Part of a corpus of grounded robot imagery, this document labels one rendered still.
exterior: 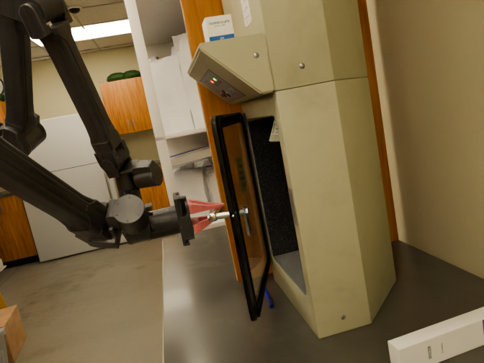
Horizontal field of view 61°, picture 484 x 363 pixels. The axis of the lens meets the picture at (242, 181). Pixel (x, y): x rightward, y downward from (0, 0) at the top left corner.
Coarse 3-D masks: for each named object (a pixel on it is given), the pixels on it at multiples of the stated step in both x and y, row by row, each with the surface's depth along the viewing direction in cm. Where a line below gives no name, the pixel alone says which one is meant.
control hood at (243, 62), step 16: (208, 48) 68; (224, 48) 68; (240, 48) 69; (256, 48) 69; (192, 64) 84; (208, 64) 74; (224, 64) 69; (240, 64) 69; (256, 64) 70; (224, 80) 79; (240, 80) 71; (256, 80) 70; (272, 80) 71; (256, 96) 75
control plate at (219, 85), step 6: (210, 72) 79; (204, 78) 89; (210, 78) 84; (216, 78) 81; (204, 84) 97; (210, 84) 91; (216, 84) 87; (222, 84) 83; (228, 84) 79; (216, 90) 94; (234, 90) 81; (234, 96) 87; (240, 96) 83
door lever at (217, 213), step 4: (216, 208) 83; (220, 208) 84; (224, 208) 86; (212, 212) 80; (216, 212) 80; (220, 212) 80; (224, 212) 79; (228, 212) 79; (208, 216) 80; (212, 216) 79; (216, 216) 79; (220, 216) 79; (224, 216) 79; (228, 216) 79; (212, 220) 79; (216, 220) 80
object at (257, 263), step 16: (224, 128) 79; (240, 128) 96; (240, 144) 93; (240, 160) 90; (224, 176) 74; (240, 176) 87; (240, 192) 84; (240, 208) 81; (256, 208) 101; (256, 224) 97; (256, 240) 94; (240, 256) 76; (256, 256) 90; (256, 272) 88; (256, 288) 85
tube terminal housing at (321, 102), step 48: (240, 0) 81; (288, 0) 69; (336, 0) 76; (288, 48) 70; (336, 48) 75; (288, 96) 71; (336, 96) 73; (288, 144) 72; (336, 144) 74; (336, 192) 75; (336, 240) 76; (384, 240) 90; (288, 288) 95; (336, 288) 78; (384, 288) 88
